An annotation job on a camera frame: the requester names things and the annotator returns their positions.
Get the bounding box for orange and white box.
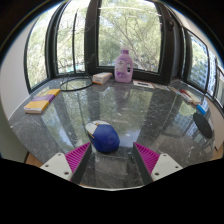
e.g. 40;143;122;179
91;71;114;86

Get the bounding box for white card with black print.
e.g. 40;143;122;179
132;79;155;90

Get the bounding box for blue and white computer mouse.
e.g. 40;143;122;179
85;120;121;154

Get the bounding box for purple detergent bottle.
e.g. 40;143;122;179
114;46;135;84

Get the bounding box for white box with blue stripe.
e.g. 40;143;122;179
168;85;184;96

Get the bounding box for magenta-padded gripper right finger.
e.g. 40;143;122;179
132;142;184;186

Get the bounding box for black cable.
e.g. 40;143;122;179
59;71;94;93

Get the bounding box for yellow and purple book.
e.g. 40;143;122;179
23;88;62;115

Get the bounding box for flat printed paper sheet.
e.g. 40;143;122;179
153;83;171;92

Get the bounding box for red-brown book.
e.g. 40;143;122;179
179;88;195;98

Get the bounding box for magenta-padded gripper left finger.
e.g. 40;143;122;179
39;142;93;185

